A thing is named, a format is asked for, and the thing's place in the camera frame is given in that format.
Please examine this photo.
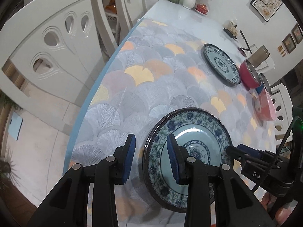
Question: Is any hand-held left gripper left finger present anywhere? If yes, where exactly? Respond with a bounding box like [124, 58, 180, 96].
[27, 134, 136, 227]

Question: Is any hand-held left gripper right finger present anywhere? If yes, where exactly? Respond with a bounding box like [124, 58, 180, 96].
[166, 134, 276, 227]

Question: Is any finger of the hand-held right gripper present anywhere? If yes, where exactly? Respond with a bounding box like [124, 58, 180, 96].
[226, 145, 251, 168]
[237, 144, 266, 160]

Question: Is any blue floral ceramic plate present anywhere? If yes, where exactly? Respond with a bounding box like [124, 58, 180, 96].
[142, 107, 232, 214]
[203, 43, 242, 86]

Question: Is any pink bowl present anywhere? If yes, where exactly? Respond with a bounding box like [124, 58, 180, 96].
[254, 90, 277, 121]

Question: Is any blue steel-lined bowl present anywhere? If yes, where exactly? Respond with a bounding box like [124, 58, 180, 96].
[256, 73, 272, 95]

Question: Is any red steel-lined bowl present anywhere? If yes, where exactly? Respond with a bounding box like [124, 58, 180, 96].
[239, 60, 261, 91]

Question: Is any white carved dining chair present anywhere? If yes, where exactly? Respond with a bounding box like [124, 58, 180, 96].
[0, 0, 119, 136]
[270, 83, 293, 143]
[248, 44, 275, 73]
[116, 0, 162, 46]

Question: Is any beige thermos bottle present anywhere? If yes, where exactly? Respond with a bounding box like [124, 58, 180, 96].
[247, 45, 270, 67]

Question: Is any dark stick on stand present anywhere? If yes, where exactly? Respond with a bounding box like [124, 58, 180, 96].
[237, 30, 254, 57]

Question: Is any light blue floor mat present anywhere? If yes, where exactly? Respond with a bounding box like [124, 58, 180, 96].
[7, 112, 23, 140]

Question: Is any spiky leafed plant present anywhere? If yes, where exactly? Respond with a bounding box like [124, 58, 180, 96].
[0, 150, 23, 194]

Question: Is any small white figurine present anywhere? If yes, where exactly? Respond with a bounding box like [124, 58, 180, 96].
[223, 18, 238, 38]

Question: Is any green potted plant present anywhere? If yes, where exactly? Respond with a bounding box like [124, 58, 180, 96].
[0, 91, 24, 112]

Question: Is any small red teapot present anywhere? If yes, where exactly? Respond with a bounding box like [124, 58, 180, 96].
[195, 3, 210, 15]

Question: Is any large framed butterfly picture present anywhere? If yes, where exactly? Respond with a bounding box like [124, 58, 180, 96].
[250, 0, 283, 23]

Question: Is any white storage shelf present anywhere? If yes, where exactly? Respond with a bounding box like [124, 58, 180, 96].
[104, 0, 119, 38]

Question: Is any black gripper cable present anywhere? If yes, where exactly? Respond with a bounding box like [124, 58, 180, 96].
[253, 122, 295, 192]

